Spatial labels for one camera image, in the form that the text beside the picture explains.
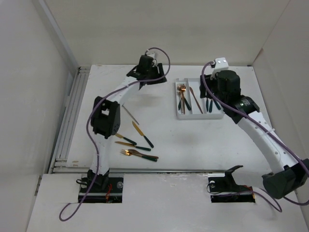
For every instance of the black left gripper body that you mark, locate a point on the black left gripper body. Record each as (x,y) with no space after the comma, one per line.
(155,71)

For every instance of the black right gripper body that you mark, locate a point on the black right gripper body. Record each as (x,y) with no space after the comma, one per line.
(212,85)

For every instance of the gold spoon green handle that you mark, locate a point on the gold spoon green handle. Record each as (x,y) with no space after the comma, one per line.
(210,106)
(218,106)
(207,104)

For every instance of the rose gold knife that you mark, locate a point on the rose gold knife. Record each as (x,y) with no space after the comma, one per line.
(197,103)

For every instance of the rose gold fork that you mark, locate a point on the rose gold fork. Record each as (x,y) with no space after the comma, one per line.
(183,94)

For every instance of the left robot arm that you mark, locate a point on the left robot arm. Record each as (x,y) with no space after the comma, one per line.
(105,117)

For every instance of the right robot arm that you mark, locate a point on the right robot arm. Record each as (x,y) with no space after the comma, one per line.
(287,171)

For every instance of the white three-slot cutlery tray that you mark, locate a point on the white three-slot cutlery tray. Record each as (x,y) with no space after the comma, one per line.
(194,83)

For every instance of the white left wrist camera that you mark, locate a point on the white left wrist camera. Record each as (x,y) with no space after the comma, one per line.
(151,53)

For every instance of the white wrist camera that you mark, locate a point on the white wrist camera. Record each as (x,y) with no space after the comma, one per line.
(218,65)
(151,53)

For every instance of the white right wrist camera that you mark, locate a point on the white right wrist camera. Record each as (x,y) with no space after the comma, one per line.
(218,65)

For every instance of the gold knife green handle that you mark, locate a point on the gold knife green handle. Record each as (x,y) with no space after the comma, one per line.
(128,140)
(142,134)
(132,145)

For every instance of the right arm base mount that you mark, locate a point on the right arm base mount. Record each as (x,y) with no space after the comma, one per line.
(223,188)

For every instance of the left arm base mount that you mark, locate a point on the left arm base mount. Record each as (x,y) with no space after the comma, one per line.
(111,191)

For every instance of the aluminium rail frame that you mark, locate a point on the aluminium rail frame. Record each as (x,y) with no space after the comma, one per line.
(64,137)

